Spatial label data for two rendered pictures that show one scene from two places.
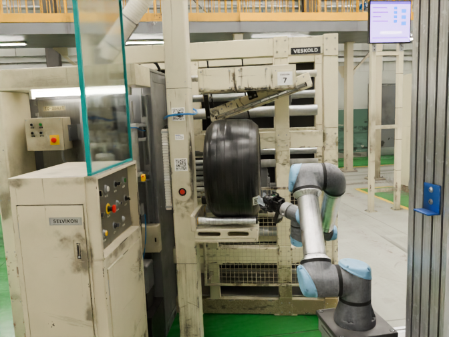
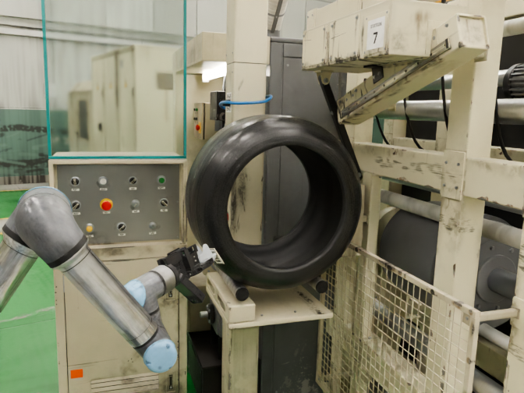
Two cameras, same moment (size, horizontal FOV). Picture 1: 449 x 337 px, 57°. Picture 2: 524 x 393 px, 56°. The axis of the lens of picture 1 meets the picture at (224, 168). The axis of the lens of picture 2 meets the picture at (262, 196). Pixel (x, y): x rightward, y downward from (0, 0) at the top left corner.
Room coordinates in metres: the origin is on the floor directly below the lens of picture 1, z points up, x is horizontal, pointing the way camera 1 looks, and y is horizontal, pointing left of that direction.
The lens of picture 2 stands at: (1.70, -1.56, 1.48)
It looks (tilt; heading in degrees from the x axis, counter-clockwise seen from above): 10 degrees down; 66
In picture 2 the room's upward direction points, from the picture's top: 2 degrees clockwise
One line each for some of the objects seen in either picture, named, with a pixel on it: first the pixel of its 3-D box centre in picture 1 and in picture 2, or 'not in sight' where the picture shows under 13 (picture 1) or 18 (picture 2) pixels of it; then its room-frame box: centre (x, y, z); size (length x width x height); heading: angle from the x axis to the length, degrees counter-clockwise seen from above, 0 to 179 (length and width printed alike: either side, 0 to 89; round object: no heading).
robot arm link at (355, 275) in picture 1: (353, 278); not in sight; (1.46, -0.46, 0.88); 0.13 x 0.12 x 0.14; 89
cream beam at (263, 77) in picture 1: (247, 79); (370, 44); (2.71, -0.17, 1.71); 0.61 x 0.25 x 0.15; 84
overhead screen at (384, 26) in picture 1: (389, 22); not in sight; (5.75, -2.29, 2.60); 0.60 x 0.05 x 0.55; 99
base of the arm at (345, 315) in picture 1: (355, 307); not in sight; (1.46, -0.47, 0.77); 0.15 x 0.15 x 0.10
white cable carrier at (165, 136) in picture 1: (168, 169); not in sight; (2.41, 0.33, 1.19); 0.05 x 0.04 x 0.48; 174
